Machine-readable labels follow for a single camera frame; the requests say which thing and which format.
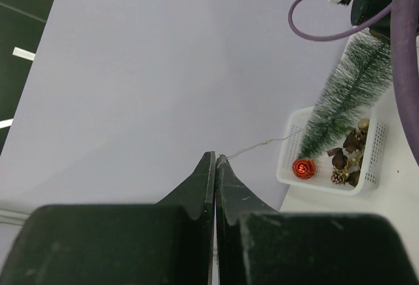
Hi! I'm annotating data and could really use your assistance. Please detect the red glitter bauble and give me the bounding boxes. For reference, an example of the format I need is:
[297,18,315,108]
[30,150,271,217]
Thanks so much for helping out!
[292,159,316,180]

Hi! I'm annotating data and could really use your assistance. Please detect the small green christmas tree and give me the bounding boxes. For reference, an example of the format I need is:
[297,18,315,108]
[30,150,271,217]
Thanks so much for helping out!
[298,31,392,159]

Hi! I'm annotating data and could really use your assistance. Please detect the purple cable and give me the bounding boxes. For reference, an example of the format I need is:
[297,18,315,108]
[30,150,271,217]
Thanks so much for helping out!
[287,0,393,42]
[390,0,419,168]

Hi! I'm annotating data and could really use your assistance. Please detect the brown and gold ornament garland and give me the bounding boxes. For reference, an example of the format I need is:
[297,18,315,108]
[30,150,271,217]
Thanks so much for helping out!
[327,128,368,187]

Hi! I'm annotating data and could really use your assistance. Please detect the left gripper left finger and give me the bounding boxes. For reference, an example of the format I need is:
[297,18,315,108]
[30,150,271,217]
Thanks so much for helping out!
[1,152,216,284]

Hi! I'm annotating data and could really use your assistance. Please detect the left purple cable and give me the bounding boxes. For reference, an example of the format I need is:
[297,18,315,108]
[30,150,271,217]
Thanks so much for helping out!
[390,0,419,168]

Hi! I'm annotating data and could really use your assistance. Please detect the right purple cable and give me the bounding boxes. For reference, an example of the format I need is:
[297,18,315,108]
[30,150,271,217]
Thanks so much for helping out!
[287,0,393,42]

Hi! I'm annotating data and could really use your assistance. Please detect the white plastic basket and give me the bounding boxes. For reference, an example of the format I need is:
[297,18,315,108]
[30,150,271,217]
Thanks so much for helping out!
[276,107,386,197]

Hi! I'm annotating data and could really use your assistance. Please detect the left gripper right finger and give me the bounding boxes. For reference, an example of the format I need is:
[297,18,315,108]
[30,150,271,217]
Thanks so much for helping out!
[215,155,418,284]

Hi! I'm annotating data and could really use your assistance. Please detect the gold bauble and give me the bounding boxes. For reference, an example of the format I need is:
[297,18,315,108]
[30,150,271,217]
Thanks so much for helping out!
[357,118,370,132]

